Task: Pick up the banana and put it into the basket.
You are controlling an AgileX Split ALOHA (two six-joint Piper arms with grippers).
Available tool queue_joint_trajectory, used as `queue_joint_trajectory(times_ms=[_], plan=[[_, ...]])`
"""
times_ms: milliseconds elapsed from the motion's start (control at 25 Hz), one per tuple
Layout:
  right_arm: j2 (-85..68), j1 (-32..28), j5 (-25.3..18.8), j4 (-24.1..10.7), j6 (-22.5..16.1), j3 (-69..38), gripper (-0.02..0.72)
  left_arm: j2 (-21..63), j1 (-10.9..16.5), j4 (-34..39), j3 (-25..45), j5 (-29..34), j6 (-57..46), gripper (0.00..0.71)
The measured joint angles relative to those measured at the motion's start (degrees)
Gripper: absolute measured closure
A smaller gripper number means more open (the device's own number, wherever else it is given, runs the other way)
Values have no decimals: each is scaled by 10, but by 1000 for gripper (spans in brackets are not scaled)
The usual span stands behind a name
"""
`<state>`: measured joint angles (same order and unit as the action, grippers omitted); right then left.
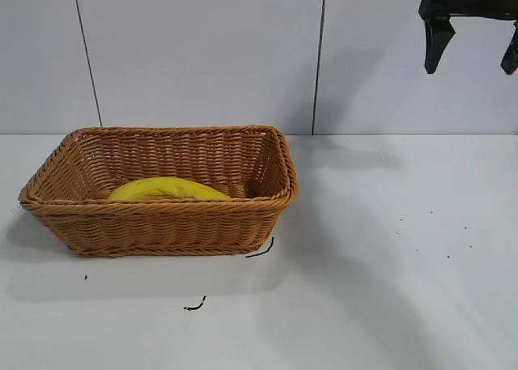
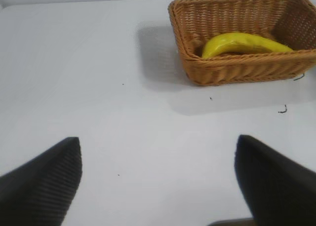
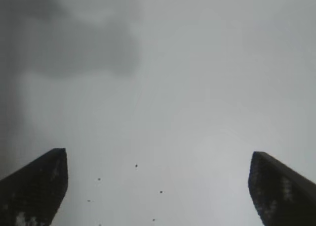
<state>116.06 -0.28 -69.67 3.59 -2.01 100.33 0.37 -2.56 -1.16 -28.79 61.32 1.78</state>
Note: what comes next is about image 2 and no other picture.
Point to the brown woven wicker basket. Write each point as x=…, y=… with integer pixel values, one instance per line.
x=237, y=65

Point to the yellow banana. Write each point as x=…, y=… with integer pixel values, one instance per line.
x=237, y=44

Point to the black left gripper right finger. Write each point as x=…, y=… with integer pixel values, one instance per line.
x=274, y=181

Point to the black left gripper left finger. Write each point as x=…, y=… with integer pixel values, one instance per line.
x=39, y=184

